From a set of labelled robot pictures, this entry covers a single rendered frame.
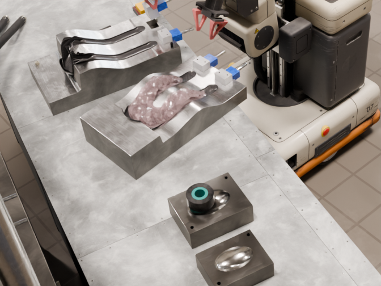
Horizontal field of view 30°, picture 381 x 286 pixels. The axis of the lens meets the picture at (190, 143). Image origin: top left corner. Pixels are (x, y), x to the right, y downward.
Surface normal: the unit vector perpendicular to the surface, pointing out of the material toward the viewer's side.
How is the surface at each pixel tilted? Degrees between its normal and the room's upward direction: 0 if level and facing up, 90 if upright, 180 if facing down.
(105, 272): 0
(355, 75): 90
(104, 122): 0
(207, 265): 0
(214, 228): 90
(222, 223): 90
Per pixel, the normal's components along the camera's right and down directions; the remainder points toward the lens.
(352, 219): -0.10, -0.70
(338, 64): 0.62, 0.51
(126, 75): 0.44, 0.61
